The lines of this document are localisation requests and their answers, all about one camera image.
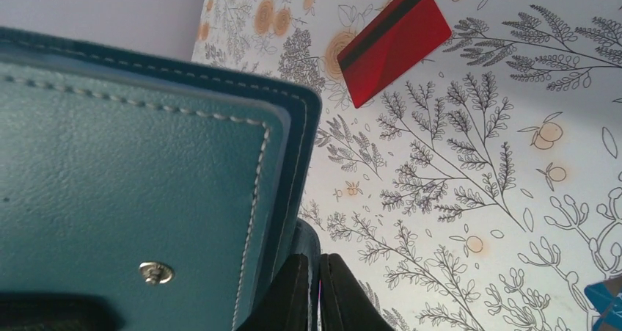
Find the red card black stripe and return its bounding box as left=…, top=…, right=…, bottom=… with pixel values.
left=337, top=0, right=451, bottom=109

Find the blue card far right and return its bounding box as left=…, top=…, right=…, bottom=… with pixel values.
left=584, top=276, right=621, bottom=331

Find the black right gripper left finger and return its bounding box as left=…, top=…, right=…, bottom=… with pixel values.
left=237, top=254, right=310, bottom=331

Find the teal leather card holder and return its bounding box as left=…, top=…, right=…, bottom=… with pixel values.
left=1, top=27, right=321, bottom=330

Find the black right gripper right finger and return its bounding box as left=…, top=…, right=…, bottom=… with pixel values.
left=320, top=253, right=392, bottom=331

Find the floral patterned table mat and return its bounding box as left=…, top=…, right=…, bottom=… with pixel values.
left=193, top=0, right=621, bottom=330

